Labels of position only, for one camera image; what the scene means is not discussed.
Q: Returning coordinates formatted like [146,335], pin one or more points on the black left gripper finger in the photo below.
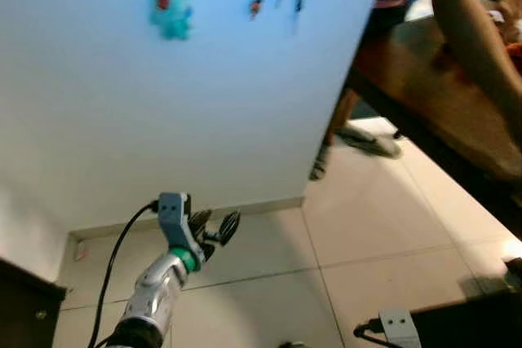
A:
[201,222]
[229,228]

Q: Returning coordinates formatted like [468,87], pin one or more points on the dark brown cabinet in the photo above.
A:
[28,307]

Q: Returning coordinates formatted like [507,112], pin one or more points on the orange toy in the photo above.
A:
[515,55]

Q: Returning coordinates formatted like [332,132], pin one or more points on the black furniture piece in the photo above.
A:
[469,323]

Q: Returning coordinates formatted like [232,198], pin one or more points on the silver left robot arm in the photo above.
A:
[155,291]

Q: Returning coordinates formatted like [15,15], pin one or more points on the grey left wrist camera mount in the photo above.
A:
[173,218]

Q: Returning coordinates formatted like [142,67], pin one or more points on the person's bare hand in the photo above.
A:
[515,116]

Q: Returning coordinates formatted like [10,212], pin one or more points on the dark brown wooden table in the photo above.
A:
[424,95]

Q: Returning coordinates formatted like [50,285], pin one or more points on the robot's grey foot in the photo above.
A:
[294,345]

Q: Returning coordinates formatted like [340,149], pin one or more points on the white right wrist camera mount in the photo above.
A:
[400,328]

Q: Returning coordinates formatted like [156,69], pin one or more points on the person's leg with grey sandal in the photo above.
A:
[371,143]
[336,128]

